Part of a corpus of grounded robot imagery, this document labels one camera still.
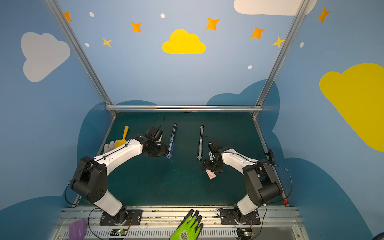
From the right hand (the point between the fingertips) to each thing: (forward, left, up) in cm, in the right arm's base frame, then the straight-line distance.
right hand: (208, 168), depth 90 cm
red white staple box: (-4, -2, -1) cm, 4 cm away
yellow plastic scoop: (+17, +61, -1) cm, 63 cm away
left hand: (+6, +26, +7) cm, 27 cm away
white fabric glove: (+13, +67, 0) cm, 68 cm away
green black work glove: (-31, +9, 0) cm, 32 cm away
